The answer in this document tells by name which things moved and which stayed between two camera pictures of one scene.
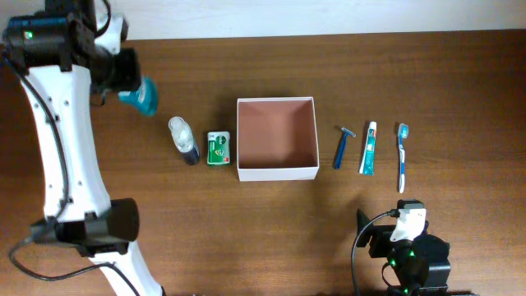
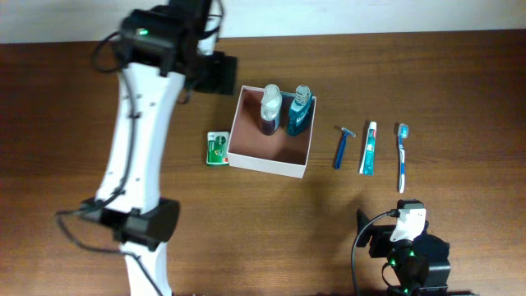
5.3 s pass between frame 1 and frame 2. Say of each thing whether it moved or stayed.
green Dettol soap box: stayed
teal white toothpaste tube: stayed
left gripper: moved
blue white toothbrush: stayed
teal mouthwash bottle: moved
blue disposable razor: stayed
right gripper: stayed
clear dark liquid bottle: moved
